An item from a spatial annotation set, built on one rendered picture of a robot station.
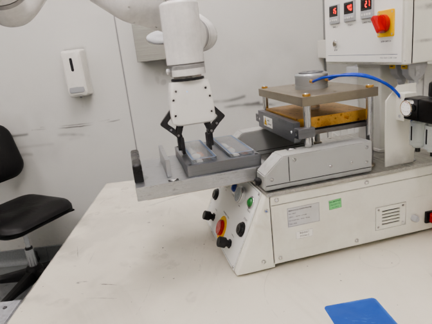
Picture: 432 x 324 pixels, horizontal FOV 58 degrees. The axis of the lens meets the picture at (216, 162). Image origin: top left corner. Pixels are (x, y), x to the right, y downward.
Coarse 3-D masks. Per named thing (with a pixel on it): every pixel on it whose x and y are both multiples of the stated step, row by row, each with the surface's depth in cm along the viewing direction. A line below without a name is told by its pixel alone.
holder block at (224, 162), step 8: (176, 152) 99; (216, 152) 91; (256, 152) 87; (184, 160) 87; (216, 160) 84; (224, 160) 84; (232, 160) 84; (240, 160) 85; (248, 160) 85; (256, 160) 86; (184, 168) 87; (192, 168) 83; (200, 168) 83; (208, 168) 84; (216, 168) 84; (224, 168) 84; (232, 168) 85; (192, 176) 83
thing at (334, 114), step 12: (276, 108) 103; (288, 108) 101; (300, 108) 99; (312, 108) 95; (324, 108) 95; (336, 108) 93; (348, 108) 92; (360, 108) 90; (300, 120) 86; (312, 120) 86; (324, 120) 87; (336, 120) 88; (348, 120) 88; (360, 120) 89; (324, 132) 88
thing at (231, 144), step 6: (216, 138) 101; (222, 138) 100; (228, 138) 99; (234, 138) 99; (222, 144) 94; (228, 144) 93; (234, 144) 93; (240, 144) 92; (228, 150) 88; (234, 150) 87; (240, 150) 86; (246, 150) 86
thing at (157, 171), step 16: (144, 160) 101; (160, 160) 99; (176, 160) 97; (144, 176) 87; (160, 176) 86; (176, 176) 85; (208, 176) 83; (224, 176) 84; (240, 176) 85; (256, 176) 86; (144, 192) 80; (160, 192) 81; (176, 192) 82
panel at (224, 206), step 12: (228, 192) 101; (252, 192) 87; (216, 204) 108; (228, 204) 99; (240, 204) 91; (252, 204) 84; (216, 216) 105; (228, 216) 97; (240, 216) 89; (252, 216) 84; (228, 228) 95; (240, 240) 86; (228, 252) 91; (240, 252) 85
